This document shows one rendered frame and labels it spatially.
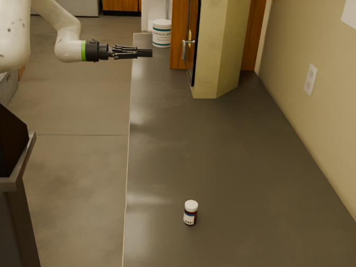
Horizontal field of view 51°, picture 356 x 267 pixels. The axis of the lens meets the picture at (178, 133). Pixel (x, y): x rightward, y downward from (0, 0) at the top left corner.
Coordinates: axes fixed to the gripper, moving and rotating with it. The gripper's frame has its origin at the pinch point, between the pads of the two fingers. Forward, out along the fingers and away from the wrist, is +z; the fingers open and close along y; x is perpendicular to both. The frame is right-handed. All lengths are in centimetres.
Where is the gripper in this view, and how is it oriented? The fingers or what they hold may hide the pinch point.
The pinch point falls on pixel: (144, 52)
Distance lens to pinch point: 174.5
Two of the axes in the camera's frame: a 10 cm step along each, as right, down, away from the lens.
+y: -0.8, -5.5, 8.3
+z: 9.9, 0.1, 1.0
